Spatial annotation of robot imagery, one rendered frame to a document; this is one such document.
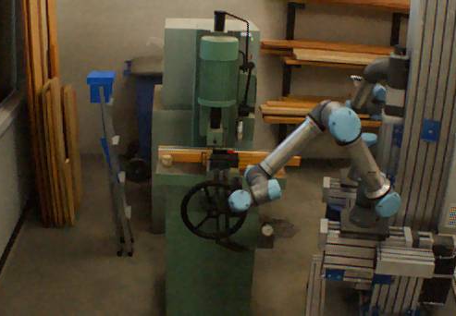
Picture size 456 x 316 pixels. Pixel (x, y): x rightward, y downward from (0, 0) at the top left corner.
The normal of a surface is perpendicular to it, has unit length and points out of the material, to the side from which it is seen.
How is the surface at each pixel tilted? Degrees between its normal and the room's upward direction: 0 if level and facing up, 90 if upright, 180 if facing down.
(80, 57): 90
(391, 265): 90
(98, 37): 90
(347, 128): 84
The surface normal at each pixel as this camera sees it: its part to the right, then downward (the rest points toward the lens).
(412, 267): -0.17, 0.35
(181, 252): 0.04, 0.36
